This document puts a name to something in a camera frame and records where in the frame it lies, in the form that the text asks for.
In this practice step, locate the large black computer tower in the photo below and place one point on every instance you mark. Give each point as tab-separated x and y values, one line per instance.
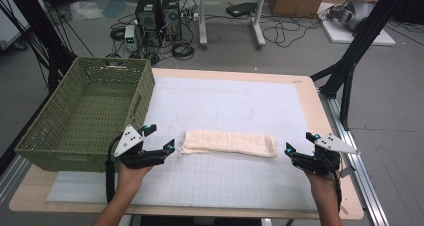
148	16

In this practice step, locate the grey machine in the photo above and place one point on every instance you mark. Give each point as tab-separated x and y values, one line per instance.
353	12

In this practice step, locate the white grid mat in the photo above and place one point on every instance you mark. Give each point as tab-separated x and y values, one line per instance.
220	96

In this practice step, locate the black metal stand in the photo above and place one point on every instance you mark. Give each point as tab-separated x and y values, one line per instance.
360	46
43	36

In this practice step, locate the aluminium rail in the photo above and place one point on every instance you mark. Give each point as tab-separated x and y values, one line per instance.
356	159

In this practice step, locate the white floor board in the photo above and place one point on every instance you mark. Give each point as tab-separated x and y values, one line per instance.
343	36

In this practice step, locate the flat black device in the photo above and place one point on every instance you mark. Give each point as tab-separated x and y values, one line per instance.
241	9

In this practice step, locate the cream towel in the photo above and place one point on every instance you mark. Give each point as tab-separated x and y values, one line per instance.
230	142

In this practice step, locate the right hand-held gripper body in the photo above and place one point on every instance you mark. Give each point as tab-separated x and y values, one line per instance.
316	162

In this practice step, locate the green woven basket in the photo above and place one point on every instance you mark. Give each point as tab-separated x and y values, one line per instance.
93	102

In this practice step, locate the white cabinet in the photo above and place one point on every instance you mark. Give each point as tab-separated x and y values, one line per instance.
10	22

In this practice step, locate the person's left hand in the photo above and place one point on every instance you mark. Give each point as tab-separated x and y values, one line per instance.
129	179

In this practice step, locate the grey power supply unit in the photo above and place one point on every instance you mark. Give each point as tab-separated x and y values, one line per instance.
130	37

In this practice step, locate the clear plastic bag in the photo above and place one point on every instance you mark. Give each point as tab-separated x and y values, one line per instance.
85	11

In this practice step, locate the slim black computer tower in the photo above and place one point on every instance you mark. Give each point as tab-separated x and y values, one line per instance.
171	16

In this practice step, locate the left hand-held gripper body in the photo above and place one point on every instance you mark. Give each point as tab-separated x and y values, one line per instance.
128	141

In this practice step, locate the brown cardboard box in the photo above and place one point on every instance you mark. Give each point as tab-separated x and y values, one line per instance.
296	1

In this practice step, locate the white desk leg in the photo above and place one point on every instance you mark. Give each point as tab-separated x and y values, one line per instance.
257	19
202	19

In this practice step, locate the person's right hand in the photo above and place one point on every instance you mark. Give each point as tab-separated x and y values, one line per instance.
323	186

